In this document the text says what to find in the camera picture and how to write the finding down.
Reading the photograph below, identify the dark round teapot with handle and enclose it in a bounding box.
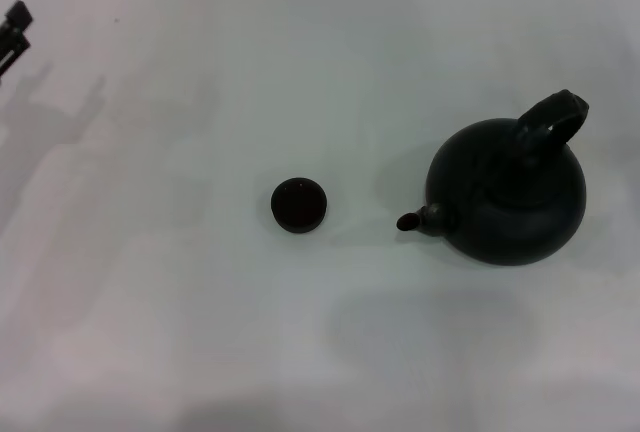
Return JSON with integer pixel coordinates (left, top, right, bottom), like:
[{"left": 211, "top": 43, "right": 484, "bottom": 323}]
[{"left": 395, "top": 87, "right": 592, "bottom": 268}]

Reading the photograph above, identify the small dark teacup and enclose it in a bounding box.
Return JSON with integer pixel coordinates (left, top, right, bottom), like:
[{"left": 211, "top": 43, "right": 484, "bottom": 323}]
[{"left": 270, "top": 176, "right": 330, "bottom": 235}]

